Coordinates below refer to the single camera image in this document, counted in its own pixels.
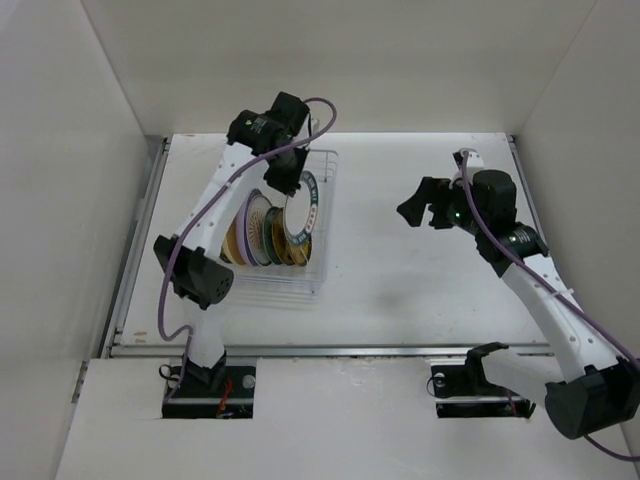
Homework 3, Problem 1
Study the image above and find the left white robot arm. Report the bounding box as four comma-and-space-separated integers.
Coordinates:
153, 92, 326, 399

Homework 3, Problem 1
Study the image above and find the beige orange plate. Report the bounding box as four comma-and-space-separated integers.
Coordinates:
222, 220, 246, 266

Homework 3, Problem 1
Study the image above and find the white wire dish rack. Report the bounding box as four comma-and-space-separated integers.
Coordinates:
220, 149, 338, 293

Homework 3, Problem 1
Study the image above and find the purple rimmed patterned plate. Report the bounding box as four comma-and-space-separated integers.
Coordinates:
237, 189, 271, 266

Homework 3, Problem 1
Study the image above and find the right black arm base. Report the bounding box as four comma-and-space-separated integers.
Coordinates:
426, 363, 536, 419

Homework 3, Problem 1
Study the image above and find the dark green rimmed plate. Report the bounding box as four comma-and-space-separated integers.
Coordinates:
263, 206, 283, 265

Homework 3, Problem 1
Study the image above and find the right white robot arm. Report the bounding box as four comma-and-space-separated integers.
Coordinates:
396, 170, 639, 439

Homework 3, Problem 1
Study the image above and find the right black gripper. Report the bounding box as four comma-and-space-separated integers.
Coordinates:
396, 176, 488, 237

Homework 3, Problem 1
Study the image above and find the yellow patterned small plate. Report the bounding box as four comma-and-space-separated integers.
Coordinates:
288, 239, 312, 266

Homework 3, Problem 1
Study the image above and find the aluminium table front rail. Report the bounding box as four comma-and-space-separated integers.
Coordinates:
107, 342, 556, 359

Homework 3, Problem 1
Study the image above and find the white plate dark lettered rim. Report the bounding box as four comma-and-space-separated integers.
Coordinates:
283, 170, 319, 245

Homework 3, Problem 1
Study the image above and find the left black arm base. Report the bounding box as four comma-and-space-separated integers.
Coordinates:
158, 356, 257, 420

